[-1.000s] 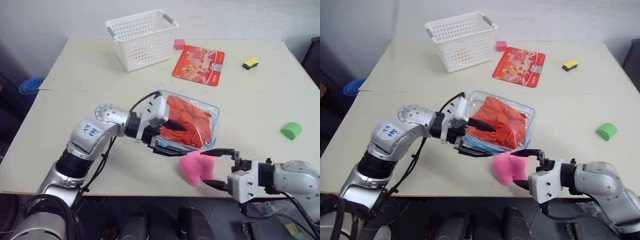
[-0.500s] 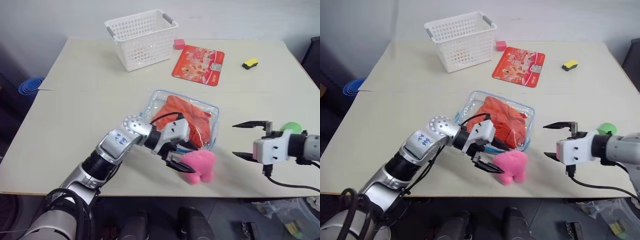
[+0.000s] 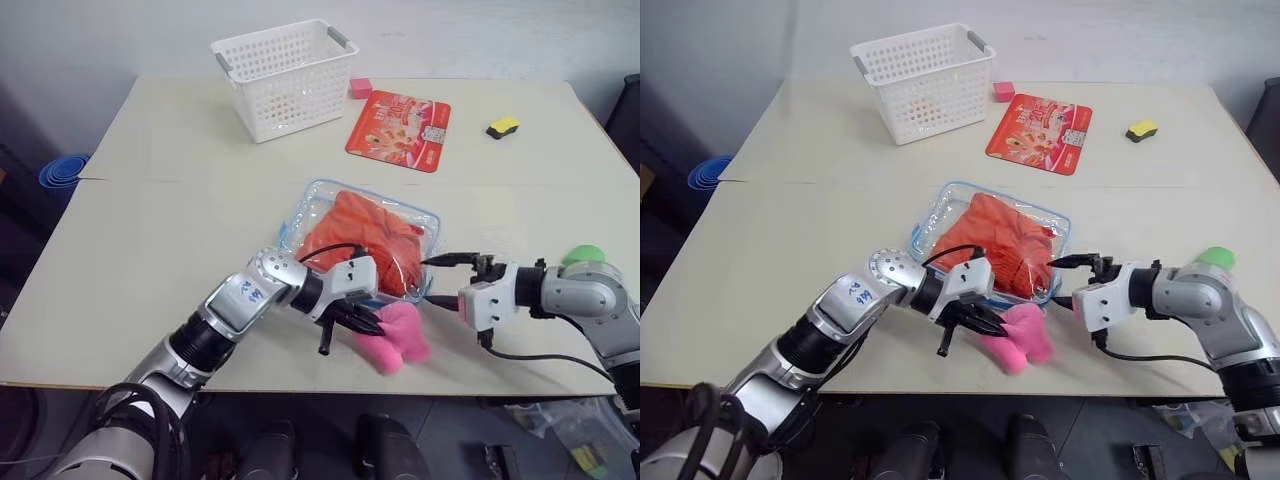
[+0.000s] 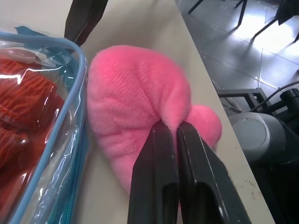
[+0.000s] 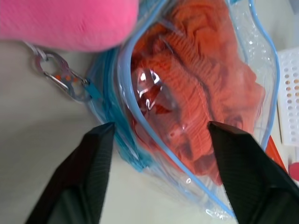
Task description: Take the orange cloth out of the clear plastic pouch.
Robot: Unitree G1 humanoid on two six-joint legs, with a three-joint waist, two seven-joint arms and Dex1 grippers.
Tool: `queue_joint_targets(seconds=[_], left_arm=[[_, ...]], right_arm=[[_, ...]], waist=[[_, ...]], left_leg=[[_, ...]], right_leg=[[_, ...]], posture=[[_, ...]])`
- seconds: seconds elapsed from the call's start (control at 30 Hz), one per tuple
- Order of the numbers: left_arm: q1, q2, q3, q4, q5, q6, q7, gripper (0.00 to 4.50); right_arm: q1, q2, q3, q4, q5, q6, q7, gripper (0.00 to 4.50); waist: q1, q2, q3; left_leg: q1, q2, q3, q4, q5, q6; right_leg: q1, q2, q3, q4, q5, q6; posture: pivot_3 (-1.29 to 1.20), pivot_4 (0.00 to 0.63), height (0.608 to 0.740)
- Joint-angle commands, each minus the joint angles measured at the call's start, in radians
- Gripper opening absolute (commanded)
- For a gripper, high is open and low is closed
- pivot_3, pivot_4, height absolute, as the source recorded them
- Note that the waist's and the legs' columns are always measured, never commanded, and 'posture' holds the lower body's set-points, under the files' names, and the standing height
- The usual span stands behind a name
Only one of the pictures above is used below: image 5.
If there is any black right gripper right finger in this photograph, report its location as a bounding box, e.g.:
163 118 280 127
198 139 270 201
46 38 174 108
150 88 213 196
207 120 299 224

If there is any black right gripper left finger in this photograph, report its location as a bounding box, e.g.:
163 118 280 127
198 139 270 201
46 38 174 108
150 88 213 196
25 122 115 224

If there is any orange cloth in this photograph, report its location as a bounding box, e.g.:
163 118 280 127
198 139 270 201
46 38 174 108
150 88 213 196
130 0 266 187

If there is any clear blue-trimmed plastic pouch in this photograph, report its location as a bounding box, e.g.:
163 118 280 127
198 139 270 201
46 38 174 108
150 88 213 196
84 0 281 220

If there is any pink cloth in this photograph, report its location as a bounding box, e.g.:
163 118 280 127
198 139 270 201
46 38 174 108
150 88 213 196
0 0 140 52

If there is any orange flat card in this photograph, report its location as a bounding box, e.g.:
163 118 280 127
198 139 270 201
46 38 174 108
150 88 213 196
266 135 289 173

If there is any small pink round object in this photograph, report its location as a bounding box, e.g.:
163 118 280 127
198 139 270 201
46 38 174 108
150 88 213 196
289 161 299 180

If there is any white perforated plastic basket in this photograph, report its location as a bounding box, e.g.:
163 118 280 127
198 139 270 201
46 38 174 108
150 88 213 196
277 47 299 147

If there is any silver carabiner clip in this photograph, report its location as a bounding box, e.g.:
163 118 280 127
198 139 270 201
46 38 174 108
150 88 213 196
23 42 92 103

